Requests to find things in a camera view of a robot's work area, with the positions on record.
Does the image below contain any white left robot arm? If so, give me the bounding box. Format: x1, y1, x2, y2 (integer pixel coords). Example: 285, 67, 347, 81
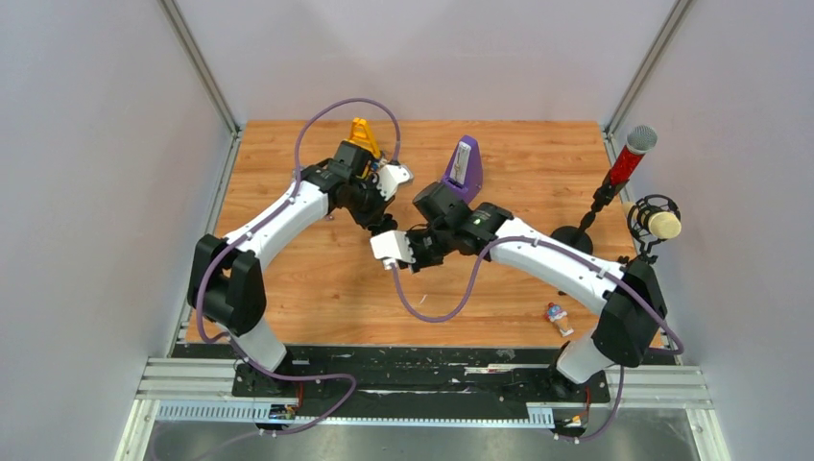
187, 141, 414, 397

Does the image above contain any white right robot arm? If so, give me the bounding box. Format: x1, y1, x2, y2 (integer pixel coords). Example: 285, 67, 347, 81
395, 182, 667, 401

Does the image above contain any yellow toy block on car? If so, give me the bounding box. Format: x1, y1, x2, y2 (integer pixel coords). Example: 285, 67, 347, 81
347, 117, 384, 176

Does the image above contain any purple metronome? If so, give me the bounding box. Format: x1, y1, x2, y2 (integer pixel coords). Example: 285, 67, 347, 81
441, 135, 484, 204

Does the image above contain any small toy figure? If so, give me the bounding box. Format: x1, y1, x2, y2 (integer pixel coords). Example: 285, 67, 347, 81
545, 303, 574, 337

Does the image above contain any red microphone on stand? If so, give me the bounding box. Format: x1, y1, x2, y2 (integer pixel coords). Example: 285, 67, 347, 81
551, 125, 658, 255

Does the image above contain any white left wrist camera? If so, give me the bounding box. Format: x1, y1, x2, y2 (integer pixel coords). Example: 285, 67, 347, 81
376, 163, 414, 202

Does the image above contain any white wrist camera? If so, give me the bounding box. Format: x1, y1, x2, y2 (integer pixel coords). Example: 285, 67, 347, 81
370, 230, 416, 270
376, 163, 414, 202

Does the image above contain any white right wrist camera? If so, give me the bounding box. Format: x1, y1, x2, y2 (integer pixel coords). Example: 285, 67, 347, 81
370, 230, 416, 270

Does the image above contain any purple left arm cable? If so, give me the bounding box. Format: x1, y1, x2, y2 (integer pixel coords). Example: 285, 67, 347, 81
194, 97, 402, 440

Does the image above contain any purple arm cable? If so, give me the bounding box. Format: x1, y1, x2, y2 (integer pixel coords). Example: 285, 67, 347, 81
389, 235, 685, 444
194, 97, 402, 440

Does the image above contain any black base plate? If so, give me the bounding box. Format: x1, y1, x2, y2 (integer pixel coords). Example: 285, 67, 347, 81
172, 344, 615, 420

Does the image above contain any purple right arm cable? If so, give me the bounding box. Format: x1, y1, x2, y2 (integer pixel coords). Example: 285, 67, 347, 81
389, 235, 685, 444

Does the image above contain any beige microphone in shock mount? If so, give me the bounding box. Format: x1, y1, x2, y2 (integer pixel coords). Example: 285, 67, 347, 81
617, 194, 682, 265

